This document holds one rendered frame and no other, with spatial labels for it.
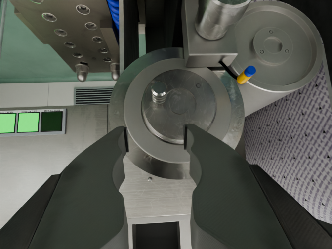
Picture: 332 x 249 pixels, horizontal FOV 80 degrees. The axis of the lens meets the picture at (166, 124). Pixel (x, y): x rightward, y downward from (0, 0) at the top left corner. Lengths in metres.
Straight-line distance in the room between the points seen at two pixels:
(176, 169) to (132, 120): 0.07
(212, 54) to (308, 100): 0.16
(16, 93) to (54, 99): 0.56
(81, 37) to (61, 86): 2.90
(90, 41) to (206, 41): 0.35
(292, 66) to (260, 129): 0.17
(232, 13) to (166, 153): 0.13
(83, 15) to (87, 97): 2.76
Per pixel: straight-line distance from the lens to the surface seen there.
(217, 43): 0.22
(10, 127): 0.66
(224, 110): 0.22
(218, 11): 0.18
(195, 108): 0.20
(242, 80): 0.20
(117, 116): 0.22
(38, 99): 3.48
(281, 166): 0.38
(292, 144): 0.35
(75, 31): 0.50
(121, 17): 0.28
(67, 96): 3.30
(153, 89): 0.17
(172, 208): 0.55
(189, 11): 0.23
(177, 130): 0.19
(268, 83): 0.27
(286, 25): 0.32
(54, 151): 0.60
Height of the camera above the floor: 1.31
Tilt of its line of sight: 11 degrees down
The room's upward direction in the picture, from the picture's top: 177 degrees clockwise
